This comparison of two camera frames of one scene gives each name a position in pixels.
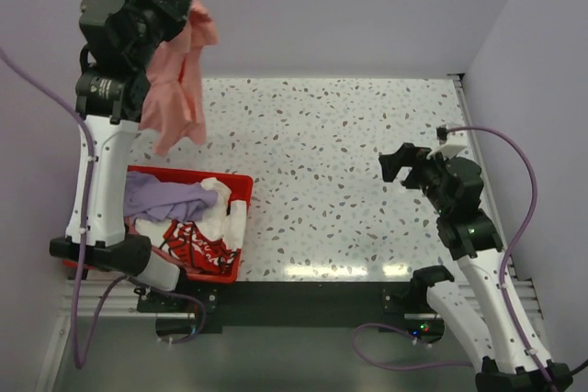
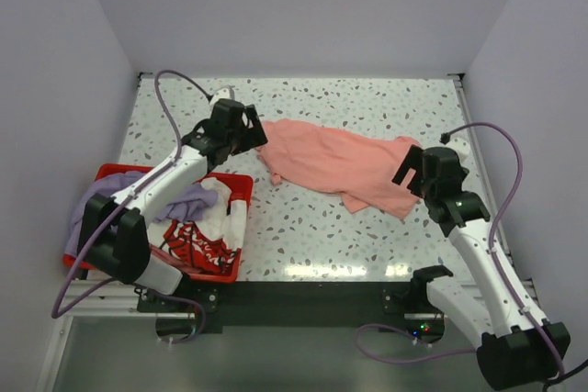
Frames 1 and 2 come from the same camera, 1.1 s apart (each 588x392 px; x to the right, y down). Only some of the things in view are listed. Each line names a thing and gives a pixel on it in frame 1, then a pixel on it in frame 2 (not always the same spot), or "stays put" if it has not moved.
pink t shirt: [175, 106] to [357, 169]
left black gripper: [175, 5] to [254, 137]
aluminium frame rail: [123, 303] stays put
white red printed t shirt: [209, 240] stays put
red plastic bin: [235, 180] stays put
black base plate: [288, 308] stays put
